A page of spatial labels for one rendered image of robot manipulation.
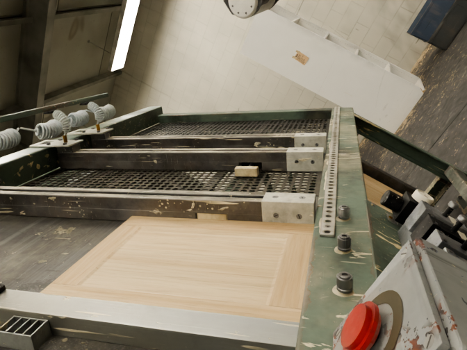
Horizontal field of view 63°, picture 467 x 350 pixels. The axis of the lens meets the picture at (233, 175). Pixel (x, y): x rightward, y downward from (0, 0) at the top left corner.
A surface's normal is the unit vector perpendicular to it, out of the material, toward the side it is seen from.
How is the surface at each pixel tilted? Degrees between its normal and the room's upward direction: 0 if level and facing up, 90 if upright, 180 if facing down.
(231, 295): 60
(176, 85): 90
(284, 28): 90
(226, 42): 90
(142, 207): 90
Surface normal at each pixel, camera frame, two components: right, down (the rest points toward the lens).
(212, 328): -0.07, -0.95
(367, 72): -0.32, 0.44
